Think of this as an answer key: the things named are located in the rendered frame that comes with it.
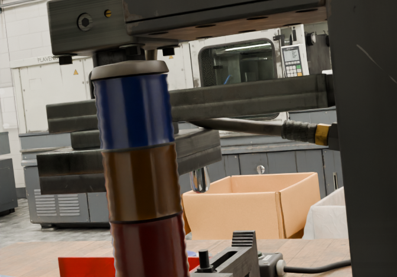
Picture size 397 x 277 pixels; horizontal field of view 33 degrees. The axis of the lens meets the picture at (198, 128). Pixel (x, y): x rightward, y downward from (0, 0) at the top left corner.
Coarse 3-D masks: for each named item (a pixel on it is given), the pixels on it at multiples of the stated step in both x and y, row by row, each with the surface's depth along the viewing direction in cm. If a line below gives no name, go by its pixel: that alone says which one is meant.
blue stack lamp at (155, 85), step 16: (112, 80) 32; (128, 80) 32; (144, 80) 32; (160, 80) 32; (96, 96) 33; (112, 96) 32; (128, 96) 32; (144, 96) 32; (160, 96) 32; (112, 112) 32; (128, 112) 32; (144, 112) 32; (160, 112) 32; (112, 128) 32; (128, 128) 32; (144, 128) 32; (160, 128) 32; (112, 144) 32; (128, 144) 32; (144, 144) 32
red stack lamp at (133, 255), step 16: (112, 224) 33; (128, 224) 32; (144, 224) 32; (160, 224) 32; (176, 224) 33; (112, 240) 33; (128, 240) 32; (144, 240) 32; (160, 240) 32; (176, 240) 33; (128, 256) 32; (144, 256) 32; (160, 256) 32; (176, 256) 33; (128, 272) 32; (144, 272) 32; (160, 272) 32; (176, 272) 33
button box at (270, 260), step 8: (264, 256) 97; (272, 256) 97; (280, 256) 98; (264, 264) 93; (272, 264) 94; (280, 264) 95; (328, 264) 97; (336, 264) 97; (344, 264) 98; (264, 272) 93; (272, 272) 94; (280, 272) 95; (288, 272) 95; (296, 272) 95; (304, 272) 95; (312, 272) 95; (320, 272) 96
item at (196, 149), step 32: (96, 64) 61; (192, 96) 55; (224, 96) 54; (256, 96) 53; (288, 96) 52; (320, 96) 51; (64, 128) 60; (96, 128) 59; (64, 160) 57; (96, 160) 55; (192, 160) 63; (64, 192) 57; (96, 192) 56
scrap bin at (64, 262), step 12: (60, 264) 98; (72, 264) 98; (84, 264) 97; (96, 264) 96; (108, 264) 95; (192, 264) 90; (60, 276) 99; (72, 276) 98; (84, 276) 97; (96, 276) 96; (108, 276) 95
